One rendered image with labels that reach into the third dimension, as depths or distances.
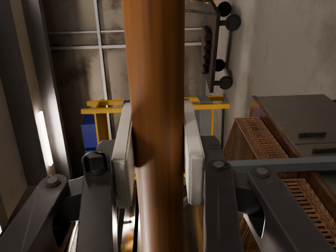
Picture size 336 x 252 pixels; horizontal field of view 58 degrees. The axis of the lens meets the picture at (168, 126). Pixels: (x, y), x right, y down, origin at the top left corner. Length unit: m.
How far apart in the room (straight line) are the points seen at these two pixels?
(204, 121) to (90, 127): 1.93
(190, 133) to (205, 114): 5.00
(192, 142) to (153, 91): 0.03
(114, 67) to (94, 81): 0.60
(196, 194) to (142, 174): 0.04
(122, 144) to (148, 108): 0.02
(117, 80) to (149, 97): 7.26
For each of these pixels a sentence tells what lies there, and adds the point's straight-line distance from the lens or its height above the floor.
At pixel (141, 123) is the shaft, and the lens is 0.16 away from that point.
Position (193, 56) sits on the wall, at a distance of 7.30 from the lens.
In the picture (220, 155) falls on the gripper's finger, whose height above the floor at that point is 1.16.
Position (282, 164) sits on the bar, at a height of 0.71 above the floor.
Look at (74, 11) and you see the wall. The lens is 7.33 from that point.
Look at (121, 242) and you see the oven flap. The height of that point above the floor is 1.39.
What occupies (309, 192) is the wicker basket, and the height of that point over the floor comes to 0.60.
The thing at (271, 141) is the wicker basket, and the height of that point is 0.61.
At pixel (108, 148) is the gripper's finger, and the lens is 0.17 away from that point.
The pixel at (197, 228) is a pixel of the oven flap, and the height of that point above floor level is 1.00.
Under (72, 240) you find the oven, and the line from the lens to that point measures 1.83.
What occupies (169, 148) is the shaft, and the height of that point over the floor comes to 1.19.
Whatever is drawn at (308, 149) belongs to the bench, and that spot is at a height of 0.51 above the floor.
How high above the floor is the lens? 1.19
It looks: 2 degrees down
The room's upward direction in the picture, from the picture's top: 92 degrees counter-clockwise
